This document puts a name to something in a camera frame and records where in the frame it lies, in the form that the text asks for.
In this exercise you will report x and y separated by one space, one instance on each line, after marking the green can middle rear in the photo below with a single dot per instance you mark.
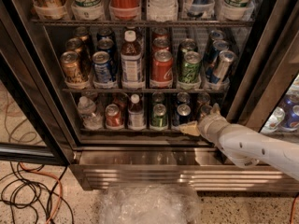
186 45

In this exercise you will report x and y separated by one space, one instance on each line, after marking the green can bottom rear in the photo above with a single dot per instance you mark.
157 98

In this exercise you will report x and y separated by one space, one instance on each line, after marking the green can bottom front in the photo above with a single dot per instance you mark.
158 117

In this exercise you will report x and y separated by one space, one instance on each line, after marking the red can bottom rear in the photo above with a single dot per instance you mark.
121 100

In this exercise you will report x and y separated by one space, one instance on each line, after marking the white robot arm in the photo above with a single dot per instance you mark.
243 146

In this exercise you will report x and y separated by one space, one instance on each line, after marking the tea bottle middle shelf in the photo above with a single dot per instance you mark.
131 58

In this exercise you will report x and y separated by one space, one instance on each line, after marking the slim blue can rear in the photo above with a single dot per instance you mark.
213 36

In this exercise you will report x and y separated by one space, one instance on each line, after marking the red coke can front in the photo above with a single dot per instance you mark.
161 70

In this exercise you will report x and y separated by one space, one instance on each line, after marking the blue can neighbouring rear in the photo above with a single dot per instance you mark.
288 101

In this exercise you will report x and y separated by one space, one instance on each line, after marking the blue pepsi can rear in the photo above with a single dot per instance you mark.
106 32

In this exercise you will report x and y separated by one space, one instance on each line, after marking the blue pepsi can front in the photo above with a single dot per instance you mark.
103 67

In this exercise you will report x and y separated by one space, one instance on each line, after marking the stainless fridge base grille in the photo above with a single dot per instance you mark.
203 168

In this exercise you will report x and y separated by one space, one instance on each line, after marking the blue can neighbouring fridge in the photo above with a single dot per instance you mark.
291 121

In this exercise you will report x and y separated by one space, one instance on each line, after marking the green can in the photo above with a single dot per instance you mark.
157 98
186 45
189 67
158 117

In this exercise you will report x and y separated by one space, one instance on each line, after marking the gold can middle rear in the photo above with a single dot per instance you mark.
84 34

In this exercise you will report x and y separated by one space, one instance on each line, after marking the orange soda can rear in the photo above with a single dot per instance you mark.
203 98

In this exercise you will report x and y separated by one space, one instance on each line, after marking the clear plastic bag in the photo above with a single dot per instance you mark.
150 204

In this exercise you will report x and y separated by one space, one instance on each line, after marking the gold can middle front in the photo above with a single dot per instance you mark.
70 62

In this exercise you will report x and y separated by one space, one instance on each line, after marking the silver can neighbouring fridge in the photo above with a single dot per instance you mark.
272 123

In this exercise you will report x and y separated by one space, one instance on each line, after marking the red coke can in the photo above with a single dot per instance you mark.
160 43
161 70
160 32

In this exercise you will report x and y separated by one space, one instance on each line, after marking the blue can bottom front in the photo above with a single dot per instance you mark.
182 115

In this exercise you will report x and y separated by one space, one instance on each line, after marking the blue can bottom rear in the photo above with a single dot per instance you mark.
183 98

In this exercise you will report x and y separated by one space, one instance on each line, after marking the tea bottle bottom shelf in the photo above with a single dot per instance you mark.
136 113

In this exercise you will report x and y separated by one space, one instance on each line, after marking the gold can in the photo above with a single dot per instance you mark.
77 45
70 62
84 34

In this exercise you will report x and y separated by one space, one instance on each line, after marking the orange soda can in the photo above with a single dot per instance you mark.
204 111
203 98

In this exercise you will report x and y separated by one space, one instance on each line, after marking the red can bottom front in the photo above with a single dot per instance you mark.
113 116

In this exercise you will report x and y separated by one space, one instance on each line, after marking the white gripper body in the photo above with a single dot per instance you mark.
207 124

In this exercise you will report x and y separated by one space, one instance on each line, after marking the slim silver blue can front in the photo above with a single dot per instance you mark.
223 63

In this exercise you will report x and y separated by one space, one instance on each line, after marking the orange soda can front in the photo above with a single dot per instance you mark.
204 111

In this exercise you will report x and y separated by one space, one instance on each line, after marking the green can middle front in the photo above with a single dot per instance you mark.
189 67

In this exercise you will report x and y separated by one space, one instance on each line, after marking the blue pepsi can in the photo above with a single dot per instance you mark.
103 67
108 46
106 32

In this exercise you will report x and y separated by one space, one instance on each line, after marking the tea bottle shelf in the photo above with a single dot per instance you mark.
136 113
131 58

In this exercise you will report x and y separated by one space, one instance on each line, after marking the red coke can rear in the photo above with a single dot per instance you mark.
160 32

